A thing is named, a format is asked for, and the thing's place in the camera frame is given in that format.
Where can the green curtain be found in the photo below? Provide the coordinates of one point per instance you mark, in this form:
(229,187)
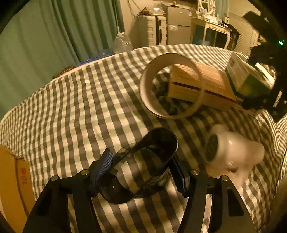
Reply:
(41,38)

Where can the white vanity table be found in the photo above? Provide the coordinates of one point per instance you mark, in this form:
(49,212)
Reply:
(210,25)

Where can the cardboard box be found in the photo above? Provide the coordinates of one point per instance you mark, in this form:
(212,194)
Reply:
(17,196)

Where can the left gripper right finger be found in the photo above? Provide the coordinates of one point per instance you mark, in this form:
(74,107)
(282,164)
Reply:
(228,211)

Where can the clear water bottle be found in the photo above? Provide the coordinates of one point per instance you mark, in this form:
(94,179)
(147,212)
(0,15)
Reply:
(121,44)

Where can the white suitcase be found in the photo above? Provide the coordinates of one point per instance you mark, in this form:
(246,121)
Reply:
(152,31)

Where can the wooden box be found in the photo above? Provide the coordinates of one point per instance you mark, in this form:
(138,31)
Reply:
(185,84)

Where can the checkered bed cover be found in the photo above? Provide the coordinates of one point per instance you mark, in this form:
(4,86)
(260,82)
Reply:
(66,125)

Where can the green white carton box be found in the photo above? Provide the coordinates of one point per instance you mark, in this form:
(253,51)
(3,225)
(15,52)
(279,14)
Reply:
(248,81)

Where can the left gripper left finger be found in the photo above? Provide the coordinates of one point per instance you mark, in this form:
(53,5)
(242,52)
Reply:
(50,212)

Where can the black glossy tray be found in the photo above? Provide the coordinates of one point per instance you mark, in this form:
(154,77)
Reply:
(139,170)

